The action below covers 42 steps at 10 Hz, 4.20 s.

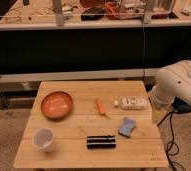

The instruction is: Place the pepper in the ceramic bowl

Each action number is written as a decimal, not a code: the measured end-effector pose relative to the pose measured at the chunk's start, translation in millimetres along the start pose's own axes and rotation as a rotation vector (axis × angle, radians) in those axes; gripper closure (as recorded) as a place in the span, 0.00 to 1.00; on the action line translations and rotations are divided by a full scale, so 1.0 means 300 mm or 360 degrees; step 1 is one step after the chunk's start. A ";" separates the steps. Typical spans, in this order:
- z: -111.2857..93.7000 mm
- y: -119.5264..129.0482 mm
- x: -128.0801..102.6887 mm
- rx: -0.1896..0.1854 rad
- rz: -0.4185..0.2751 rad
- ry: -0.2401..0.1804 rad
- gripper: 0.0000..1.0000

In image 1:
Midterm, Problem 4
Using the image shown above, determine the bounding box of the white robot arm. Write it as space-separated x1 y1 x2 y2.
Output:
150 60 191 108

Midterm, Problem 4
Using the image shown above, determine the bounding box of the black striped rectangular block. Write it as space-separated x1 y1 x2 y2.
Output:
87 135 116 149

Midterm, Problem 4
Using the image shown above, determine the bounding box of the wooden table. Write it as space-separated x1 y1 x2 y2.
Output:
14 81 168 169

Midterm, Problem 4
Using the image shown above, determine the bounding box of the black object on shelf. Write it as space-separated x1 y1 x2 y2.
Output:
81 7 105 21

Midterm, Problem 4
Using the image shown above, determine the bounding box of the white plastic cup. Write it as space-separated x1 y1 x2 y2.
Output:
32 128 54 152

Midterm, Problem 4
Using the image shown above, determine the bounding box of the white power strip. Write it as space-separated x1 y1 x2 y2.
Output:
114 97 147 110

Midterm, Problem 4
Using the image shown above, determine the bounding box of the black cable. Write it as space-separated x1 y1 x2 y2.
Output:
156 109 190 171

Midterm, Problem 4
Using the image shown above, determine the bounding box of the red tool on shelf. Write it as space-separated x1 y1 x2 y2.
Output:
105 2 120 20

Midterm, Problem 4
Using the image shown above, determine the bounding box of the blue sponge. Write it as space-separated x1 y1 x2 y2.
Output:
118 117 136 137

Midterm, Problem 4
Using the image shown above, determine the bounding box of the orange ceramic bowl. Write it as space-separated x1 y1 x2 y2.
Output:
41 91 73 119

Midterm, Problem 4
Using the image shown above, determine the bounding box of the orange pepper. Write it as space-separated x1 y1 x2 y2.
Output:
96 98 110 119

